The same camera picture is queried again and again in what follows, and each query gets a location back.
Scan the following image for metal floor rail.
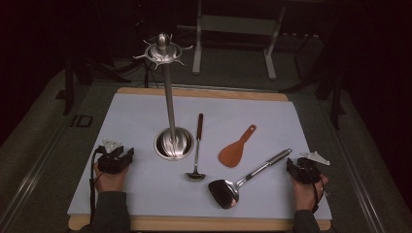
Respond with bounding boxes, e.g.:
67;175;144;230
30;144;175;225
319;95;388;233
0;120;77;233

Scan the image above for person's right hand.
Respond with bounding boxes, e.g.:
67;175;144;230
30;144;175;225
292;174;329;213

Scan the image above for black cables behind table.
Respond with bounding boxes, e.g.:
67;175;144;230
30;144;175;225
141;59;160;89

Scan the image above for wooden rice paddle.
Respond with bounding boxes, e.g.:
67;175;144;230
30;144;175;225
218;123;258;169

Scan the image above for small ladle with brown handle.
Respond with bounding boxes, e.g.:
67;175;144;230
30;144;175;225
186;113;207;182

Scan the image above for steel utensil rack stand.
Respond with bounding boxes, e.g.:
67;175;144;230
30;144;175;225
132;32;195;162

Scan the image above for left hand-held gripper cable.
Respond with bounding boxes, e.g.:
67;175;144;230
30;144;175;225
88;149;105;225

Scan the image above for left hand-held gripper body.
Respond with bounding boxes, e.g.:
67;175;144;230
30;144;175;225
97;139;129;175

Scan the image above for small black floor bracket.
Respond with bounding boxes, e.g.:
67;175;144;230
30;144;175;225
70;114;94;128

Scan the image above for white table sheet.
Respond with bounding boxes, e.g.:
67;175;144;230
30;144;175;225
66;92;333;221

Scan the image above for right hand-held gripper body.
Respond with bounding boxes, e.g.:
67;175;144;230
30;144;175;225
293;150;330;185

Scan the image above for white metal desk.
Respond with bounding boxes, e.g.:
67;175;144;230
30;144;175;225
176;0;288;81

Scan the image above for person's left hand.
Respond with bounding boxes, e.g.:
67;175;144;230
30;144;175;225
93;163;130;194

